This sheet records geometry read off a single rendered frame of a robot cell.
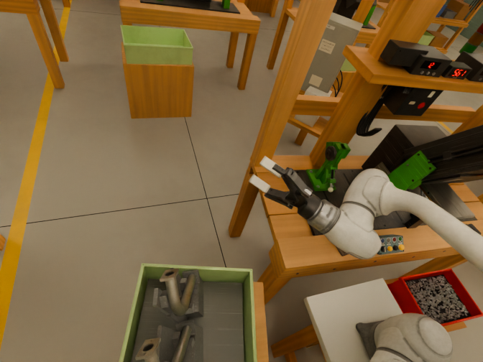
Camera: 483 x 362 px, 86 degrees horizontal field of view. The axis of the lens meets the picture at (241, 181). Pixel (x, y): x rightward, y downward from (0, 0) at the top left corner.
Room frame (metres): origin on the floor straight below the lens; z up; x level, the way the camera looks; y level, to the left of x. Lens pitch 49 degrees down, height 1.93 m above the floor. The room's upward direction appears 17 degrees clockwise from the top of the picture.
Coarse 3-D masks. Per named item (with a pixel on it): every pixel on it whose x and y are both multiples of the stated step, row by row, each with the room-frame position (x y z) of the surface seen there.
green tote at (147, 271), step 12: (144, 264) 0.32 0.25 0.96; (156, 264) 0.33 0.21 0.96; (168, 264) 0.35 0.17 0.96; (144, 276) 0.30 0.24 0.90; (156, 276) 0.32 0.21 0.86; (180, 276) 0.35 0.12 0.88; (204, 276) 0.37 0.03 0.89; (216, 276) 0.38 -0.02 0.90; (228, 276) 0.39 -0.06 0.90; (240, 276) 0.41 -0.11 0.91; (252, 276) 0.40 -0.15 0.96; (144, 288) 0.28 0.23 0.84; (252, 288) 0.36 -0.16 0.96; (252, 300) 0.31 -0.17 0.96; (132, 312) 0.17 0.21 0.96; (252, 312) 0.27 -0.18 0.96; (132, 324) 0.14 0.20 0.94; (252, 324) 0.24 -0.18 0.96; (132, 336) 0.11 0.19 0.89; (252, 336) 0.20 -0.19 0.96; (132, 348) 0.09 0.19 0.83; (252, 348) 0.17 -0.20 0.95; (120, 360) 0.04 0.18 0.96; (252, 360) 0.14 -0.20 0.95
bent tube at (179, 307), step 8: (168, 272) 0.25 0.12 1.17; (176, 272) 0.25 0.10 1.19; (160, 280) 0.22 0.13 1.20; (168, 280) 0.22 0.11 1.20; (176, 280) 0.24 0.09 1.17; (192, 280) 0.31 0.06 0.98; (168, 288) 0.21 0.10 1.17; (176, 288) 0.22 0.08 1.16; (192, 288) 0.28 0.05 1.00; (168, 296) 0.20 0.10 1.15; (176, 296) 0.20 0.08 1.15; (184, 296) 0.24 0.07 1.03; (176, 304) 0.19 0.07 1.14; (184, 304) 0.21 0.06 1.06; (176, 312) 0.17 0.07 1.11; (184, 312) 0.18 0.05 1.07
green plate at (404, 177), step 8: (408, 160) 1.07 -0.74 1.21; (416, 160) 1.05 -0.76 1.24; (424, 160) 1.04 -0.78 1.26; (400, 168) 1.06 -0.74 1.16; (408, 168) 1.04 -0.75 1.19; (416, 168) 1.02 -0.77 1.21; (424, 168) 1.01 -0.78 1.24; (432, 168) 0.99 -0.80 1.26; (392, 176) 1.05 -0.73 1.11; (400, 176) 1.03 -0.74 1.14; (408, 176) 1.01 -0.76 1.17; (416, 176) 0.99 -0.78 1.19; (424, 176) 0.98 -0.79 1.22; (400, 184) 1.00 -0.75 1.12; (408, 184) 0.98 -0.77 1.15; (416, 184) 1.00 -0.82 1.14
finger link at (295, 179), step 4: (292, 172) 0.51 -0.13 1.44; (288, 176) 0.49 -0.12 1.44; (292, 176) 0.49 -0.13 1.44; (296, 176) 0.50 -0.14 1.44; (292, 180) 0.49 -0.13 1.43; (296, 180) 0.49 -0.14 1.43; (300, 180) 0.50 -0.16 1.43; (296, 184) 0.49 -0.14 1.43; (300, 184) 0.50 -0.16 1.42; (304, 184) 0.50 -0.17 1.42; (300, 188) 0.49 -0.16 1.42; (304, 188) 0.49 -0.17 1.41; (308, 188) 0.50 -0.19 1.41; (300, 192) 0.49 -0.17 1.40; (304, 192) 0.48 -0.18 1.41; (308, 196) 0.48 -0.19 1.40
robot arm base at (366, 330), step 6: (360, 324) 0.37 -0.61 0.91; (366, 324) 0.37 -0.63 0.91; (372, 324) 0.38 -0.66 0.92; (360, 330) 0.34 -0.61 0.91; (366, 330) 0.35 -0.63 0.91; (372, 330) 0.34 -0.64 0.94; (366, 336) 0.33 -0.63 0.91; (372, 336) 0.32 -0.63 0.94; (366, 342) 0.31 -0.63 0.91; (372, 342) 0.31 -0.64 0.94; (366, 348) 0.29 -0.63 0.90; (372, 348) 0.29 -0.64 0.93; (372, 354) 0.27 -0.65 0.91
